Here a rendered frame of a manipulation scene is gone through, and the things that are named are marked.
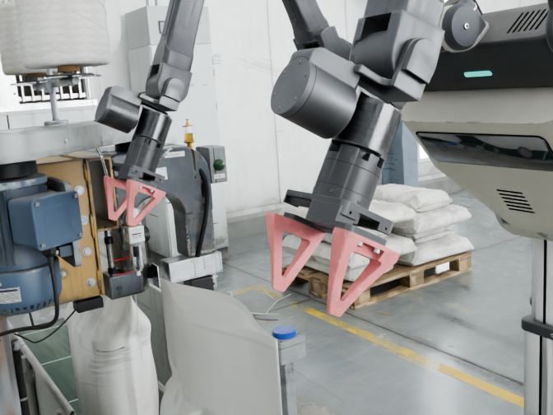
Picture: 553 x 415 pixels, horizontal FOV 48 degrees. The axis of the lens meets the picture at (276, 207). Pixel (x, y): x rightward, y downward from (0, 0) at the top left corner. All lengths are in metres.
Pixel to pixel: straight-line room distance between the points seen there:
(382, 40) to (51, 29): 0.75
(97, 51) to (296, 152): 5.46
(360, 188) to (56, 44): 0.77
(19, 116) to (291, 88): 3.66
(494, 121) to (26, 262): 0.86
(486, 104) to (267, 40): 5.36
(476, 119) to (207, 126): 4.37
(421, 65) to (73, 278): 1.04
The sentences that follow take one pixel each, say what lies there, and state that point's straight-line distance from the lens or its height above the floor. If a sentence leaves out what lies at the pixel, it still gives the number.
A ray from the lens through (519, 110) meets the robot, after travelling 1.11.
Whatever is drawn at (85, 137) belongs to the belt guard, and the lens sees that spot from 1.32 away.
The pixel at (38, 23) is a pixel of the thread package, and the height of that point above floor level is 1.60.
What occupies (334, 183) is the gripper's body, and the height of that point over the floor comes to 1.37.
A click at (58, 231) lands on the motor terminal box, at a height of 1.24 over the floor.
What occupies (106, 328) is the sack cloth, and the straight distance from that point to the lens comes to 1.81.
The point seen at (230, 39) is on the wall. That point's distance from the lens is 6.24.
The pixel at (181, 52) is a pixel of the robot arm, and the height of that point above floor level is 1.53.
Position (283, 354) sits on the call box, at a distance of 1.61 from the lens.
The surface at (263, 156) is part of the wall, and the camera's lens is 6.40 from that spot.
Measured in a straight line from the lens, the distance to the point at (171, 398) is 1.44.
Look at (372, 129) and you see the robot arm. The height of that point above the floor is 1.42.
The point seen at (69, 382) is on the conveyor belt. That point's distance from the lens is 2.69.
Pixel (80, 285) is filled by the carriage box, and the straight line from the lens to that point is 1.48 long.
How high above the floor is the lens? 1.46
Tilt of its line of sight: 11 degrees down
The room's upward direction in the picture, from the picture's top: 4 degrees counter-clockwise
